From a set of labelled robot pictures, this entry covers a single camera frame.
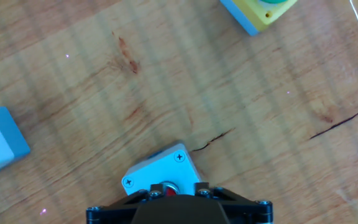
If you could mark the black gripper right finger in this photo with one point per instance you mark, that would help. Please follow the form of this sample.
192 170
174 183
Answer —
247 211

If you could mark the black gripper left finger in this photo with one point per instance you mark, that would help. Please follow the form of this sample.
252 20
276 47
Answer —
113 211

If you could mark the grey box red button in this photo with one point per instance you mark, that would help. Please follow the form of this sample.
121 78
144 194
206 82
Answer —
163 171

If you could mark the yellow box green mushroom button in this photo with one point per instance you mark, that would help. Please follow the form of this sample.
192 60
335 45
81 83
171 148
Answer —
256 15

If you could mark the wood-grain table mat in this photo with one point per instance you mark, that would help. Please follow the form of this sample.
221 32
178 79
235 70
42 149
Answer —
228 93

